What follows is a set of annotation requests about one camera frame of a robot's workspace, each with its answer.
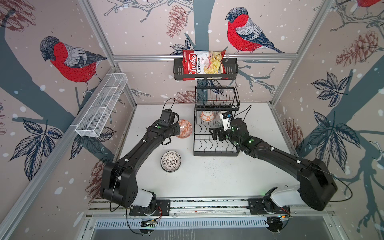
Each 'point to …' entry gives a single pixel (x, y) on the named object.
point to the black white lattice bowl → (170, 161)
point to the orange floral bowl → (207, 115)
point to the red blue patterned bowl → (185, 128)
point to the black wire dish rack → (210, 103)
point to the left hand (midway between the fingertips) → (176, 127)
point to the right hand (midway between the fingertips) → (213, 130)
